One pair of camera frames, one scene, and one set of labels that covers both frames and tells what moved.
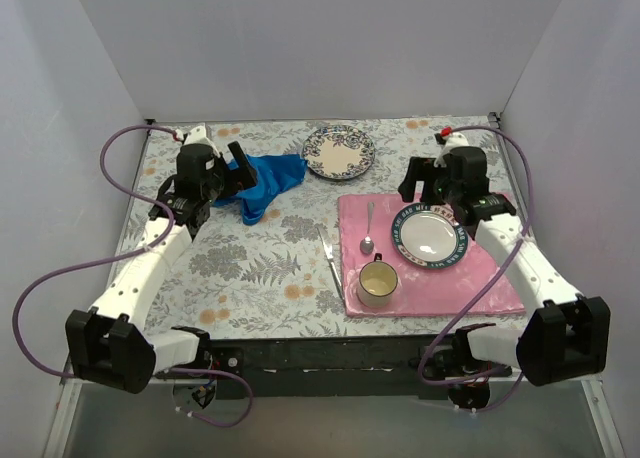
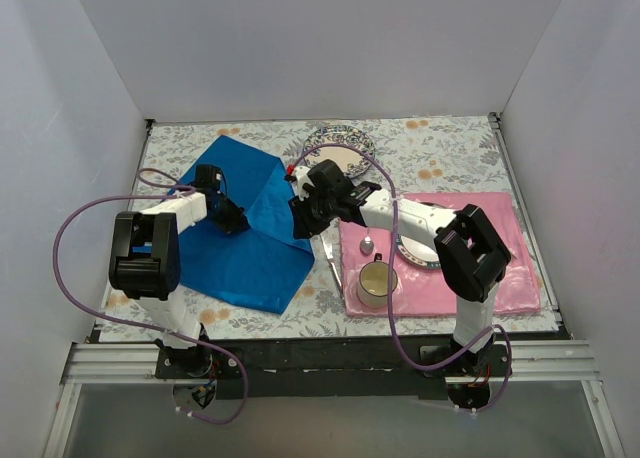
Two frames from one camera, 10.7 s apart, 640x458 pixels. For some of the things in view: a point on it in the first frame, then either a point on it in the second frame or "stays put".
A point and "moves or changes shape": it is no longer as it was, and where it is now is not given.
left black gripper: [232, 173] → [232, 218]
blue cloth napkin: [273, 174] moves or changes shape
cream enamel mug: [378, 280] stays put
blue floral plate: [339, 152] stays put
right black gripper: [420, 179] → [304, 216]
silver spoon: [367, 244] stays put
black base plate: [331, 367] stays put
